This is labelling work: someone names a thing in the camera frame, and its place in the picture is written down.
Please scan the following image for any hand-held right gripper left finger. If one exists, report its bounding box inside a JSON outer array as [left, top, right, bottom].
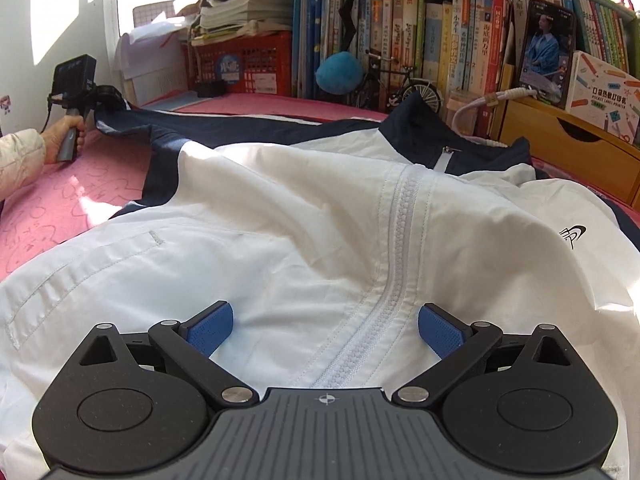
[[79, 300, 261, 408]]

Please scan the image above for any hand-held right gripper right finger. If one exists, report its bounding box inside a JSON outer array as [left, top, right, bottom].
[[391, 302, 578, 408]]

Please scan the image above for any white and navy jacket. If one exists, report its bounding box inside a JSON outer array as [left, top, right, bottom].
[[0, 92, 640, 480]]

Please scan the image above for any person's left forearm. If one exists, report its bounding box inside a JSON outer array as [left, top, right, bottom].
[[0, 129, 47, 202]]

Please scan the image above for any person's left hand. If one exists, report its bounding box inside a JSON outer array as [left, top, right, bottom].
[[42, 116, 87, 163]]

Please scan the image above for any light blue booklet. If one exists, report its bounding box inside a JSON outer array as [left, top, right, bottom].
[[145, 91, 211, 112]]

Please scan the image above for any pink rabbit print mat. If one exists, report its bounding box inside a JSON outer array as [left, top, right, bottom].
[[0, 91, 640, 283]]

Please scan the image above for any small black box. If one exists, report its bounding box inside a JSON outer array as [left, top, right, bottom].
[[195, 80, 228, 99]]

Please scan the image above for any red plastic crate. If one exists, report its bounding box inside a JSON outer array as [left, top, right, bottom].
[[180, 30, 293, 97]]

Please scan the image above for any stack of paper booklets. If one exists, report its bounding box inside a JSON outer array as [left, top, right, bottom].
[[190, 0, 296, 43]]

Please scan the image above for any translucent white cup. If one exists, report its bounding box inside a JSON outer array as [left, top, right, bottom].
[[446, 91, 493, 137]]

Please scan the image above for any wooden drawer organizer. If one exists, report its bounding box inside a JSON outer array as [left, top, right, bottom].
[[490, 62, 640, 206]]

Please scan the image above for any black model bicycle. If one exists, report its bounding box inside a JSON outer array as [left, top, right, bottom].
[[357, 50, 446, 116]]

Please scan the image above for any row of thin blue books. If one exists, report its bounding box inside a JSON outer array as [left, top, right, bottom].
[[294, 0, 362, 101]]

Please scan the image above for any blue plush ball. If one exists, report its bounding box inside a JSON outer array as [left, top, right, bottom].
[[315, 51, 365, 95]]

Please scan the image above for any row of thick storybooks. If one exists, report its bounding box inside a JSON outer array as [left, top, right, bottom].
[[357, 0, 517, 111]]

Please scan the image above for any white label printer box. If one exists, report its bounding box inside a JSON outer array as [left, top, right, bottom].
[[565, 50, 640, 147]]

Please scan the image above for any black smartphone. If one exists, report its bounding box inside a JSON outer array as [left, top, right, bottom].
[[517, 0, 578, 111]]

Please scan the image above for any row of green spine books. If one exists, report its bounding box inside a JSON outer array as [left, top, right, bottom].
[[510, 0, 640, 72]]

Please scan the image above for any white charging cable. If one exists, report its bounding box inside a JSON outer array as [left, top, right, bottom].
[[452, 85, 538, 150]]

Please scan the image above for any black strap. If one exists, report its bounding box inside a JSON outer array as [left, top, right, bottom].
[[339, 0, 373, 57]]

